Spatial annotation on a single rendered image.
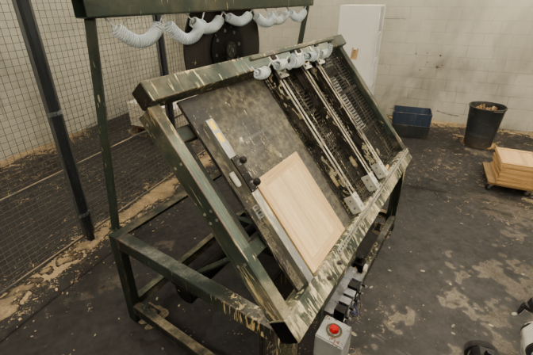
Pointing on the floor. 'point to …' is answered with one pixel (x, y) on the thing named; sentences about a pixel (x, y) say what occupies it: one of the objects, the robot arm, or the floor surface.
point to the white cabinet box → (362, 37)
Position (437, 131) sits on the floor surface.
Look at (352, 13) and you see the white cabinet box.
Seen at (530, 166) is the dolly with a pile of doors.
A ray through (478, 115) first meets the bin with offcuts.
